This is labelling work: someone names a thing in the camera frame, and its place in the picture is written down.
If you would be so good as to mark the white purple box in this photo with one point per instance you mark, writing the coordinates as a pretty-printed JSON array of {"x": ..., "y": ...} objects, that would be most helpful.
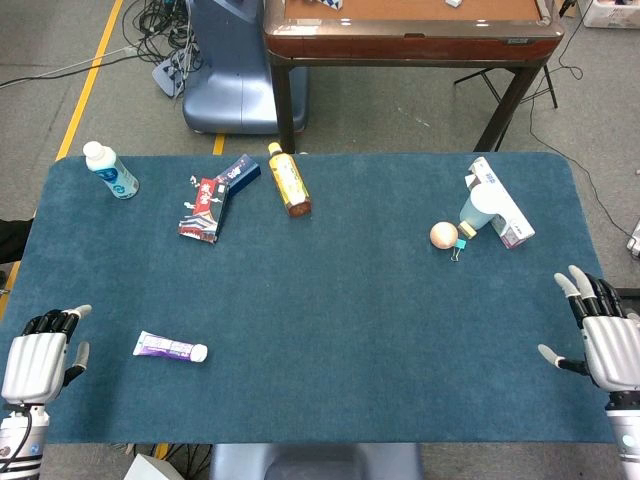
[{"x": 512, "y": 220}]

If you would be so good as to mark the grey power strip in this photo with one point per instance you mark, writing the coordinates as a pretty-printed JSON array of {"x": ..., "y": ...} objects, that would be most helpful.
[{"x": 167, "y": 75}]

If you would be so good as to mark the white cardboard box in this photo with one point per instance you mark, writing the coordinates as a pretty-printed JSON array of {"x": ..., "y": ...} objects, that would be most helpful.
[{"x": 147, "y": 470}]

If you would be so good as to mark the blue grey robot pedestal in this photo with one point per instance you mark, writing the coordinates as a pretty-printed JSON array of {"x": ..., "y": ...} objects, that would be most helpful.
[{"x": 230, "y": 75}]

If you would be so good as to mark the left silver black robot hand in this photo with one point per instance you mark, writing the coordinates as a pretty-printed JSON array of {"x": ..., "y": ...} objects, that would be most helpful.
[{"x": 35, "y": 362}]

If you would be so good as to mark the small yellow block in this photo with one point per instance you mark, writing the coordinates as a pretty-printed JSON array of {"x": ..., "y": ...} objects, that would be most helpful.
[{"x": 466, "y": 230}]

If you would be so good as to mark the small white grey device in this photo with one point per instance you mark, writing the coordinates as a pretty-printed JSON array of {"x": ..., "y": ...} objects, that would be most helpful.
[{"x": 634, "y": 246}]

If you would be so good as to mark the brown mahjong table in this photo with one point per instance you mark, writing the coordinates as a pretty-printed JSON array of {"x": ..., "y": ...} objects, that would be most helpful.
[{"x": 410, "y": 42}]

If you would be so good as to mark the teal binder clip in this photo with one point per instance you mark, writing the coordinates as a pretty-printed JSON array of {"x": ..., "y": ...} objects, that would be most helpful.
[{"x": 460, "y": 245}]

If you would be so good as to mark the peach round onion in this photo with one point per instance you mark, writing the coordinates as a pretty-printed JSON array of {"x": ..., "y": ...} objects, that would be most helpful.
[{"x": 444, "y": 234}]

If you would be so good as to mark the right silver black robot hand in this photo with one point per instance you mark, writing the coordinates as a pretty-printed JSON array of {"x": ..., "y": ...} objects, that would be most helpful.
[{"x": 612, "y": 350}]

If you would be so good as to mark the black cloth item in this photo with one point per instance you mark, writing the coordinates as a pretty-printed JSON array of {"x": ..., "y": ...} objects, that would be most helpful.
[{"x": 12, "y": 240}]

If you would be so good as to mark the blue white snake cube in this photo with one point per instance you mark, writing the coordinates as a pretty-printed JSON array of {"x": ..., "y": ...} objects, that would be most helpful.
[{"x": 330, "y": 4}]

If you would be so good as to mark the blue carpet table mat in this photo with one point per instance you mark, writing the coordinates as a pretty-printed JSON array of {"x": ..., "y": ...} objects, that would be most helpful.
[{"x": 325, "y": 310}]

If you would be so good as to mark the light blue mug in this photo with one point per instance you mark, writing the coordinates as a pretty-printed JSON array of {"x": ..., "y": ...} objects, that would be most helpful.
[{"x": 480, "y": 205}]

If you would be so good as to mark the white blue plastic bottle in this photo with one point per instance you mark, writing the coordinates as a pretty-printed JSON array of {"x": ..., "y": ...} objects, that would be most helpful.
[{"x": 112, "y": 175}]

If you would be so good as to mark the blue robot body base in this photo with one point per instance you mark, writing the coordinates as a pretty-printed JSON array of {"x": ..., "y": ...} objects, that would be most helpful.
[{"x": 315, "y": 462}]

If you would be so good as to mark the purple white tube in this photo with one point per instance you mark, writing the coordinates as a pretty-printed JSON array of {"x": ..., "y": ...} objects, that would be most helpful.
[{"x": 167, "y": 346}]

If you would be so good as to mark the yellow tea bottle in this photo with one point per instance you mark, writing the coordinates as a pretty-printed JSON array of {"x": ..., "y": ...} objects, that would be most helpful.
[{"x": 289, "y": 182}]

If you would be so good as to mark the dark blue carton box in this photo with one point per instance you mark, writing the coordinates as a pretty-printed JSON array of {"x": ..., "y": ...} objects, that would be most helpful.
[{"x": 241, "y": 172}]

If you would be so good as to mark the white storage box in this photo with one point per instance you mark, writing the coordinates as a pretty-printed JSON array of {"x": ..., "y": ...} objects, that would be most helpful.
[{"x": 612, "y": 15}]

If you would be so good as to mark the white mahjong tile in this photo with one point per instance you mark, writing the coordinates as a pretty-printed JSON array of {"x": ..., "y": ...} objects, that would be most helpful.
[{"x": 454, "y": 3}]

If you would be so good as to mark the black folding stand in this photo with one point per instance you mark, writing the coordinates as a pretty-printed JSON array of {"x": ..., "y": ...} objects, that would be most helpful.
[{"x": 550, "y": 85}]

